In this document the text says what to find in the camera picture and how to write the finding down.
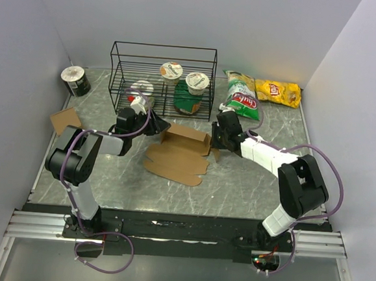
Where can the yellow Lays chips bag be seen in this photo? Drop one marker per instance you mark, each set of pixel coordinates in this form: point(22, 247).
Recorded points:
point(284, 93)

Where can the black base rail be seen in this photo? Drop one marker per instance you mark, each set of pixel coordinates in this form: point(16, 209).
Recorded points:
point(178, 235)

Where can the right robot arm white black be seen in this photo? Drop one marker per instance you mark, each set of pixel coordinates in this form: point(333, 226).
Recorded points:
point(301, 185)

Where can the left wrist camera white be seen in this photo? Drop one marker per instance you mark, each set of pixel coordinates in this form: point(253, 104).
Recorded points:
point(138, 104)

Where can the brown cardboard box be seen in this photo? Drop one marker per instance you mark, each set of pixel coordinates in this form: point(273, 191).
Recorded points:
point(181, 155)

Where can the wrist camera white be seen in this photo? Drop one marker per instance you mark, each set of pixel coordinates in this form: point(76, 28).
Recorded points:
point(224, 107)
point(138, 104)

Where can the black can white lid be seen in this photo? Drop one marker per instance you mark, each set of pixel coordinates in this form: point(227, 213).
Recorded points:
point(76, 80)

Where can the yogurt cup beige label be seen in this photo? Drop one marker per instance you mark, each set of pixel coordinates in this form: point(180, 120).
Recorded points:
point(197, 83)

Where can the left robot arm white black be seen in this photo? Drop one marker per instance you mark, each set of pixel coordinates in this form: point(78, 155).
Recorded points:
point(72, 158)

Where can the yogurt cup orange label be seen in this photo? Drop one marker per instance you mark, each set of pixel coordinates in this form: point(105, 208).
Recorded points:
point(171, 73)

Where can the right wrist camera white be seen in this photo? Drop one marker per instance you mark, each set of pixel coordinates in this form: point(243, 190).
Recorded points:
point(224, 107)

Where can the green Chuba chips bag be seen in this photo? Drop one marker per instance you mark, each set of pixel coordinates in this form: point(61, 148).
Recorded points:
point(242, 94)

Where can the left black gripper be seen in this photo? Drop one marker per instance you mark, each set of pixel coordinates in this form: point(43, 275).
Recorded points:
point(156, 124)

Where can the black wire rack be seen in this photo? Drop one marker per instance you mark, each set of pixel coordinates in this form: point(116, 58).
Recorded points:
point(131, 62)

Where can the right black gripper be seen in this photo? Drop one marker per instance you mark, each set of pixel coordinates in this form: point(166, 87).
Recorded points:
point(215, 129)

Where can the small folded cardboard box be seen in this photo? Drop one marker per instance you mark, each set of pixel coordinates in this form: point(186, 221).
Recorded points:
point(64, 118)

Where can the white lidded cup lower shelf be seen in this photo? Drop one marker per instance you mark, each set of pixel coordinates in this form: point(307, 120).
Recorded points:
point(146, 88)

